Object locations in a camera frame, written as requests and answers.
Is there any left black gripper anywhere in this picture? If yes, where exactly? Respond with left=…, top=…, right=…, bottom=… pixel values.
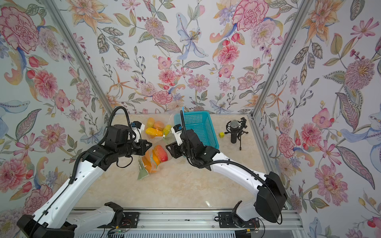
left=117, top=137, right=154, bottom=157

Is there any red mango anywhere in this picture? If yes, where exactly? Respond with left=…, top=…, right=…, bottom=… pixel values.
left=154, top=145, right=168, bottom=163

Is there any clear green-zip bag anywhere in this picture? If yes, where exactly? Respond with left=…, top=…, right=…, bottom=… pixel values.
left=138, top=139, right=173, bottom=180

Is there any teal plastic basket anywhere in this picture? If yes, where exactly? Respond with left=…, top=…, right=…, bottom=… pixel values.
left=184, top=111, right=219, bottom=149

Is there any small yellow-orange mango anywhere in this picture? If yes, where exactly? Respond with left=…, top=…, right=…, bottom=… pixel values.
left=146, top=117, right=155, bottom=128

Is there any clear blue-zip bag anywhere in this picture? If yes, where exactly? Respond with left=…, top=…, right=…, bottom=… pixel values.
left=143, top=107, right=183, bottom=139

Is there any large orange mango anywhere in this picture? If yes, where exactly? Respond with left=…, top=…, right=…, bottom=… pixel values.
left=154, top=121, right=165, bottom=131

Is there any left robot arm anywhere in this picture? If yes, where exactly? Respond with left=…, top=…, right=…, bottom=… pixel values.
left=17, top=106, right=152, bottom=238

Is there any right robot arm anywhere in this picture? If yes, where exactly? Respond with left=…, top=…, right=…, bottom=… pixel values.
left=166, top=111, right=288, bottom=228

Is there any black microphone on stand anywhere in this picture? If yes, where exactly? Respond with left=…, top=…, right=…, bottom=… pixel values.
left=224, top=117, right=249, bottom=151

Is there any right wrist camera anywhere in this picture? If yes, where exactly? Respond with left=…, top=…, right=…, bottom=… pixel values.
left=171, top=124, right=183, bottom=146

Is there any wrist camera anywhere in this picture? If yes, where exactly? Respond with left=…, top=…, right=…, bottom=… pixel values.
left=130, top=121, right=145, bottom=142
left=171, top=124, right=183, bottom=146

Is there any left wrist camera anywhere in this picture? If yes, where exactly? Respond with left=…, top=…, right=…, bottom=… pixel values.
left=130, top=121, right=145, bottom=142

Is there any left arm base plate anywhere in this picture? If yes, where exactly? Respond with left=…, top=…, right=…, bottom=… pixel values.
left=98, top=212, right=140, bottom=229

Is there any aluminium front rail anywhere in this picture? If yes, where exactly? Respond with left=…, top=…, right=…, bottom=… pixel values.
left=124, top=209, right=304, bottom=231

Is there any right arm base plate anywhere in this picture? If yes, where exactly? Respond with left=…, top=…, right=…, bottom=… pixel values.
left=214, top=212, right=261, bottom=229

